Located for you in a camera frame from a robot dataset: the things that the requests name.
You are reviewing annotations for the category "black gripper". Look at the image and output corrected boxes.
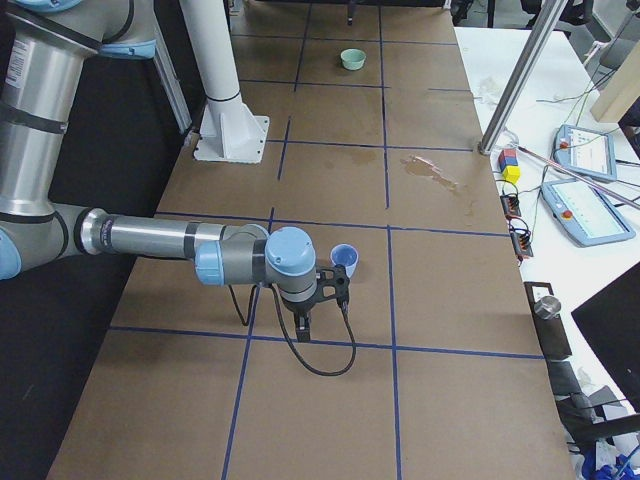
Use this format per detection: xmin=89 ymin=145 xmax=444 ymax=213
xmin=288 ymin=301 xmax=314 ymax=342

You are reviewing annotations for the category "blue plastic cup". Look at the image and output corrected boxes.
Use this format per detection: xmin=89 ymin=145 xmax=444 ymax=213
xmin=330 ymin=244 xmax=359 ymax=278

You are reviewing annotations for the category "mint green bowl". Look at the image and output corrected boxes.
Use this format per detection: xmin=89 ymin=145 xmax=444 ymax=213
xmin=340 ymin=48 xmax=367 ymax=71

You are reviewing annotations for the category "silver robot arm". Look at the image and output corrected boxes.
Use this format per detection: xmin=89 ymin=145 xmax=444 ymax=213
xmin=1 ymin=1 xmax=322 ymax=341

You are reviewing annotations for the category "black electronics board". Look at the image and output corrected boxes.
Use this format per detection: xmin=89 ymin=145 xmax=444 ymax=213
xmin=500 ymin=193 xmax=534 ymax=262

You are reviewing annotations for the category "small metal cylinder weight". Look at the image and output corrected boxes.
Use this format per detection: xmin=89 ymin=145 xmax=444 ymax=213
xmin=533 ymin=295 xmax=561 ymax=320

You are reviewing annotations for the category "red blue yellow cube block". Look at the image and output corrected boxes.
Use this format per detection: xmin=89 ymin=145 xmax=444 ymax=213
xmin=498 ymin=148 xmax=521 ymax=184

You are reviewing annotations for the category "near teach pendant tablet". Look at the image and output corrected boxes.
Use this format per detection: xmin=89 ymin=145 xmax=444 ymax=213
xmin=541 ymin=180 xmax=636 ymax=247

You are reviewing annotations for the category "teach pendant tablet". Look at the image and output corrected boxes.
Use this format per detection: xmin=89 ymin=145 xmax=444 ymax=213
xmin=541 ymin=180 xmax=636 ymax=247
xmin=553 ymin=124 xmax=617 ymax=182

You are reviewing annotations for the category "black monitor corner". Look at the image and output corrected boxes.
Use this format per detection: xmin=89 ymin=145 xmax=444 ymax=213
xmin=572 ymin=268 xmax=639 ymax=411

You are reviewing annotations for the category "long metal reacher grabber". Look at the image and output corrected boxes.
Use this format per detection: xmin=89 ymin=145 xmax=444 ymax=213
xmin=517 ymin=146 xmax=640 ymax=210

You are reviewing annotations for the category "far teach pendant tablet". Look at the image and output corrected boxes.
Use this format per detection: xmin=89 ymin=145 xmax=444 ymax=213
xmin=553 ymin=124 xmax=617 ymax=182

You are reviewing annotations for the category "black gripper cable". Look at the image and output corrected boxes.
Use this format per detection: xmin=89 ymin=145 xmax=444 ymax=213
xmin=227 ymin=282 xmax=358 ymax=376

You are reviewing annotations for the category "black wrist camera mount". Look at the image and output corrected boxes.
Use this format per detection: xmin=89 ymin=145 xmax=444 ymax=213
xmin=314 ymin=265 xmax=350 ymax=308

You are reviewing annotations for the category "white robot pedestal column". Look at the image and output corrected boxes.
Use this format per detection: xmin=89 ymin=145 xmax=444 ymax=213
xmin=180 ymin=0 xmax=270 ymax=164

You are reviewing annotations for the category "aluminium frame post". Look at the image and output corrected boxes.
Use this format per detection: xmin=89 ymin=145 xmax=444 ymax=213
xmin=478 ymin=0 xmax=568 ymax=155

